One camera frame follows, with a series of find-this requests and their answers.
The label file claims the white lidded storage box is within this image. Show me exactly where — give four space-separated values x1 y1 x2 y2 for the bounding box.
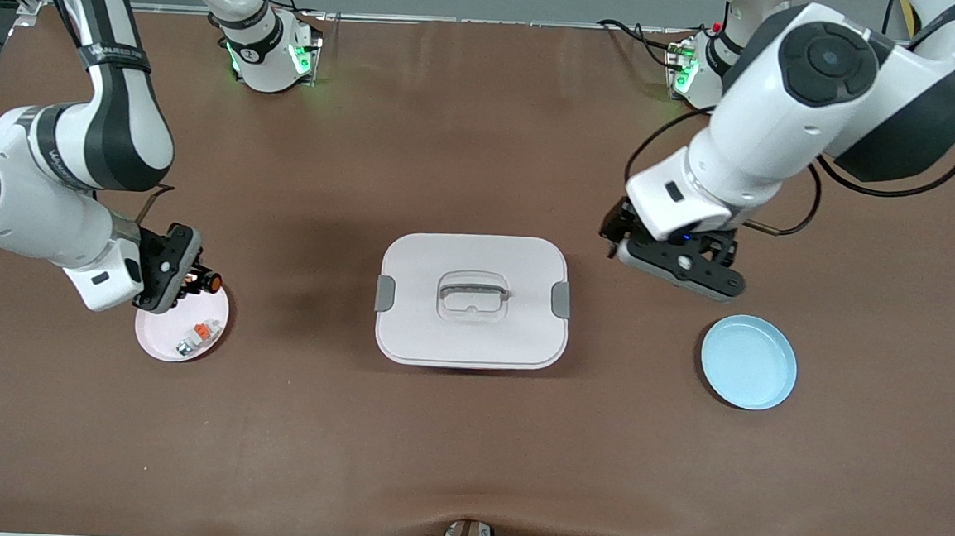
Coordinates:
371 227 577 377

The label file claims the pink round plate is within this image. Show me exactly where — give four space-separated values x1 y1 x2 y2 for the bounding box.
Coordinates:
132 279 232 367

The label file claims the brown table mat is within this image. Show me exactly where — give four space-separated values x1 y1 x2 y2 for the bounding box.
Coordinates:
0 0 955 536

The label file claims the black left base cable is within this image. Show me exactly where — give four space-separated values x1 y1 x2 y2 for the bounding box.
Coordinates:
594 17 697 73

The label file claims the light blue round plate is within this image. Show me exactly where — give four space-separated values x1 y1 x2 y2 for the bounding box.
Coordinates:
697 312 801 414

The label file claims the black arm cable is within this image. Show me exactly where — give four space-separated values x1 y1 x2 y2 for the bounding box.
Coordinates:
133 183 176 227
619 25 955 248

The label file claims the aluminium frame post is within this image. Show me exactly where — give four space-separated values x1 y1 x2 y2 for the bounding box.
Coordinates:
7 0 47 31

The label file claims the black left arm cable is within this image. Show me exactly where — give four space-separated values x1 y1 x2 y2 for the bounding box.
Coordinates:
619 25 955 248

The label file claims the grey box handle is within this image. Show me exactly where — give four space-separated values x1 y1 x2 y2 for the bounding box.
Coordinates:
437 279 511 305

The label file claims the orange push-button switch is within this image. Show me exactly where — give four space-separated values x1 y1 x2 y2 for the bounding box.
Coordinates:
181 268 223 296

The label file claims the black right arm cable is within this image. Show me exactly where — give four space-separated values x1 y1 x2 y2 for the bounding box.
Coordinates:
133 183 176 227

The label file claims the aluminium table edge rail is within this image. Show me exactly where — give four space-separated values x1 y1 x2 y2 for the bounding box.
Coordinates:
128 0 733 48

